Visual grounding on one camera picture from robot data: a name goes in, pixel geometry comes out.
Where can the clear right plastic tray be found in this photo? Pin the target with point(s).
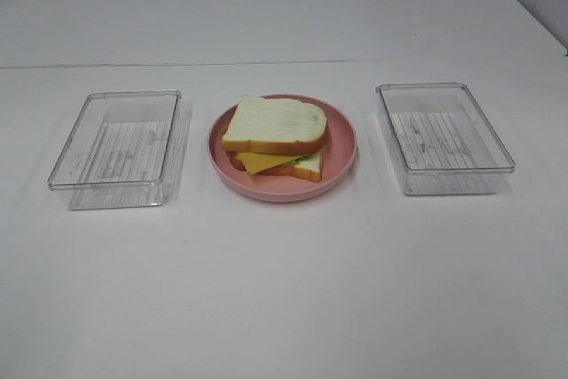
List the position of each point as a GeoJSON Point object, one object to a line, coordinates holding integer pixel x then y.
{"type": "Point", "coordinates": [440, 140]}

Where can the clear plastic tray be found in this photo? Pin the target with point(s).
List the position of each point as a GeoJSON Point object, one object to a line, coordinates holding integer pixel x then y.
{"type": "Point", "coordinates": [440, 140]}
{"type": "Point", "coordinates": [125, 150]}

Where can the clear left plastic tray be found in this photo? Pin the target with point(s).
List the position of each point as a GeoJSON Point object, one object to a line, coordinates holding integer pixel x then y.
{"type": "Point", "coordinates": [125, 150]}

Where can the bread slice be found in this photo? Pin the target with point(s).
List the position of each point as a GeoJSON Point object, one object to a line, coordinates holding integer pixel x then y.
{"type": "Point", "coordinates": [276, 126]}
{"type": "Point", "coordinates": [311, 170]}

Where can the yellow cheese slice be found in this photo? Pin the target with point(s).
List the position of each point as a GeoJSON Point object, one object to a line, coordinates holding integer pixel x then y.
{"type": "Point", "coordinates": [255, 163]}

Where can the pink round plate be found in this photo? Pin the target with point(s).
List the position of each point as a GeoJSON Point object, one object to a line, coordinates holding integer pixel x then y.
{"type": "Point", "coordinates": [339, 154]}

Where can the green lettuce leaf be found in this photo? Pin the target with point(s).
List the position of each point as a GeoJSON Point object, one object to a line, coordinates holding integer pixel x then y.
{"type": "Point", "coordinates": [304, 158]}

